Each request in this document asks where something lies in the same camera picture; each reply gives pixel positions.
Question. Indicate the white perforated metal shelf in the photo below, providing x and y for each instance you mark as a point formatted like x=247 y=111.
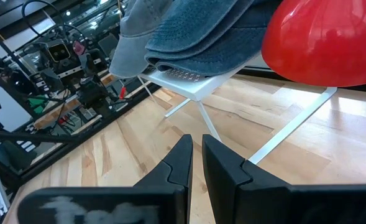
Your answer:
x=195 y=87

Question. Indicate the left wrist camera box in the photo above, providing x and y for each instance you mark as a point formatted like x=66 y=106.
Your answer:
x=59 y=52

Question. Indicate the blue denim cap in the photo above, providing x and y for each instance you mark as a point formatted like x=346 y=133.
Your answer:
x=232 y=59
x=195 y=21
x=173 y=57

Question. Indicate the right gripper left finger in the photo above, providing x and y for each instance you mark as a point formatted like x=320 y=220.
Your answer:
x=170 y=186

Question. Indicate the red desk lamp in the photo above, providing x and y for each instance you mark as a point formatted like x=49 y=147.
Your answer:
x=319 y=40

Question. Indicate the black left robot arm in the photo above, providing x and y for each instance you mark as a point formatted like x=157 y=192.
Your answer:
x=92 y=93

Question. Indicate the small red clip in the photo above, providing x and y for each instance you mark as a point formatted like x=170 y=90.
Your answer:
x=122 y=92

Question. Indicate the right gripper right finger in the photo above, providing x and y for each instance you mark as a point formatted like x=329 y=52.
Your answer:
x=232 y=186

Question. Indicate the grey cotton cap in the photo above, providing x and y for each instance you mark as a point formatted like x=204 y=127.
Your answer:
x=130 y=56

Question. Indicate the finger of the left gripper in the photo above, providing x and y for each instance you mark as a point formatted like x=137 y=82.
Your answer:
x=51 y=82
x=88 y=63

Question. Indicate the black labelled control box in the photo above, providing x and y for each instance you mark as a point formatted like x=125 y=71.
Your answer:
x=18 y=158

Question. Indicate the black aluminium rig frame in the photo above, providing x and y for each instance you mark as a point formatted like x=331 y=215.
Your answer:
x=30 y=137

